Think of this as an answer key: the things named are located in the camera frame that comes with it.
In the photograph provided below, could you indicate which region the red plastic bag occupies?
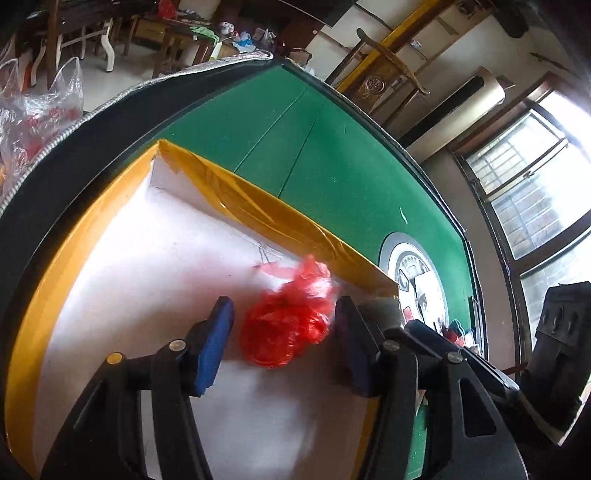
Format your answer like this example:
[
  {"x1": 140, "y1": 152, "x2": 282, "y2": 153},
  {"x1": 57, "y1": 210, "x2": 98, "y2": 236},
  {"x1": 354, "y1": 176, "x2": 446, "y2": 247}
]
[{"x1": 239, "y1": 255, "x2": 339, "y2": 368}]

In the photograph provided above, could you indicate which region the brown knitted cloth bundle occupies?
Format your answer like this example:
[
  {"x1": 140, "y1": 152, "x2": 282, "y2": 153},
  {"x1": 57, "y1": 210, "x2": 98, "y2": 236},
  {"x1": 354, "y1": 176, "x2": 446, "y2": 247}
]
[{"x1": 358, "y1": 297, "x2": 406, "y2": 332}]

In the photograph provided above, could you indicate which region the red blue small toy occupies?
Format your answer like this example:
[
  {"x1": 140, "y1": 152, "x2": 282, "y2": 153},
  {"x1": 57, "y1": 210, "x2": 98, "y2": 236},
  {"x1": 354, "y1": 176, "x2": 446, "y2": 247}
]
[{"x1": 442, "y1": 320, "x2": 476, "y2": 348}]

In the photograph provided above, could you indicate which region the round table centre panel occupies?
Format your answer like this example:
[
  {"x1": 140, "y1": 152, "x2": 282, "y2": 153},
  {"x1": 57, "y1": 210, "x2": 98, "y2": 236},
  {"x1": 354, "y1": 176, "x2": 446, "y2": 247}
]
[{"x1": 379, "y1": 232, "x2": 449, "y2": 333}]

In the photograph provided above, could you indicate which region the yellow taped cardboard box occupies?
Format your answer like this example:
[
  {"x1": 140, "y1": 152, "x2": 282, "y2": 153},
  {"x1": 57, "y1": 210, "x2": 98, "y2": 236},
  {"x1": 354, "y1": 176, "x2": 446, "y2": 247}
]
[{"x1": 5, "y1": 140, "x2": 397, "y2": 479}]

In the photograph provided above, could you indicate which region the window with metal grille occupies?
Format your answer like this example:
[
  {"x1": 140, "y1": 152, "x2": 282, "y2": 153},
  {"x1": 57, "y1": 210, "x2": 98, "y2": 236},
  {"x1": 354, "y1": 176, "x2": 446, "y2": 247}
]
[{"x1": 454, "y1": 73, "x2": 591, "y2": 342}]

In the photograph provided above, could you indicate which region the white standing air conditioner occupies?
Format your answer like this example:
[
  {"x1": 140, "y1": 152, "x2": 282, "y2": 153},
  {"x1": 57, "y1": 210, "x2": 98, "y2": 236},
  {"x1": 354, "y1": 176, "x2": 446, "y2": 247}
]
[{"x1": 399, "y1": 67, "x2": 506, "y2": 163}]

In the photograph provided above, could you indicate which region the clear plastic bag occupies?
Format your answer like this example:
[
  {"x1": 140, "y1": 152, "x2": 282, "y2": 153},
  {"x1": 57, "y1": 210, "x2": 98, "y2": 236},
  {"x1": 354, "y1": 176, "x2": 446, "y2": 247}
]
[{"x1": 1, "y1": 57, "x2": 84, "y2": 198}]

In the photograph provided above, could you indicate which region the carved wooden chair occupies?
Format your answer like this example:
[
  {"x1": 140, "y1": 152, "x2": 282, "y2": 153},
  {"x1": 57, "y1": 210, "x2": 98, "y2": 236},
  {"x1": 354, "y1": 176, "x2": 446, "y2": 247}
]
[{"x1": 325, "y1": 28, "x2": 431, "y2": 127}]

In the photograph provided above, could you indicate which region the wooden stool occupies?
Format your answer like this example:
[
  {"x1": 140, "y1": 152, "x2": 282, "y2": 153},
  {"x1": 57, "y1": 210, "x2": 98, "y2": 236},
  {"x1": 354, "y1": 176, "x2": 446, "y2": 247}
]
[{"x1": 152, "y1": 26, "x2": 215, "y2": 79}]

